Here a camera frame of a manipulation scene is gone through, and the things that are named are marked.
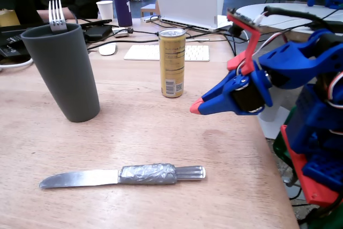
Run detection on tall gray cup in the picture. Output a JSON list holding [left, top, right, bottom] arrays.
[[20, 23, 101, 123]]

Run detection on black slim device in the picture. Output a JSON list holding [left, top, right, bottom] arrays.
[[79, 19, 113, 29]]

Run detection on fork with taped handle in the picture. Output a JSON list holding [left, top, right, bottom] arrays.
[[48, 0, 68, 33]]

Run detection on silver adapter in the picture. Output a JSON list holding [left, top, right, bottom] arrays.
[[111, 27, 134, 38]]

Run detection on round white table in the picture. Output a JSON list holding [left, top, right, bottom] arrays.
[[235, 3, 343, 140]]

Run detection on black camera cable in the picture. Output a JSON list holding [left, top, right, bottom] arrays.
[[264, 5, 335, 33]]

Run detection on yellow drink can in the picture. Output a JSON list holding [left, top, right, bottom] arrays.
[[159, 28, 187, 99]]

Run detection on wooden background chair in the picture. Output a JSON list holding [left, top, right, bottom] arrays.
[[140, 0, 161, 18]]

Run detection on yellow cardboard box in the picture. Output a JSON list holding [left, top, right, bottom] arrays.
[[0, 8, 21, 27]]

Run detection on white computer mouse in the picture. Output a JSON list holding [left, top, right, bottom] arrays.
[[98, 42, 117, 56]]

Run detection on white keyboard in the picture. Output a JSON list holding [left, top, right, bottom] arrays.
[[123, 44, 211, 62]]

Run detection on white paper cup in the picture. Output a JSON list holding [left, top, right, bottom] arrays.
[[95, 0, 114, 20]]

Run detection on thin black cable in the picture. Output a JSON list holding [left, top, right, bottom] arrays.
[[87, 38, 161, 51]]

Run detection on knife with taped handle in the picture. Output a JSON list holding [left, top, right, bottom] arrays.
[[39, 163, 206, 189]]

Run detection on red white servo wire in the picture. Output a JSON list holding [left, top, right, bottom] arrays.
[[327, 72, 343, 109]]

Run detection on bare forearm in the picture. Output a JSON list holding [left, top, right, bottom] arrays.
[[36, 6, 76, 23]]

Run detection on thick white cable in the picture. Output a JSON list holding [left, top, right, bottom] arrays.
[[0, 58, 33, 69]]

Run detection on black laptop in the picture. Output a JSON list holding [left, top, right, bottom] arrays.
[[0, 24, 33, 58]]

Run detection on red robot base plate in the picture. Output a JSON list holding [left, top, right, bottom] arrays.
[[280, 124, 343, 209]]

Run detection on black power brick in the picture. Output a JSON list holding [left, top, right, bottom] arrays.
[[81, 24, 113, 42]]

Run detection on blue gripper, black motor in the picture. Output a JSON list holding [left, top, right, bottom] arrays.
[[189, 61, 274, 116]]

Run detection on red wrist camera mount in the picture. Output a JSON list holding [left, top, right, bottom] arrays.
[[226, 8, 262, 76]]

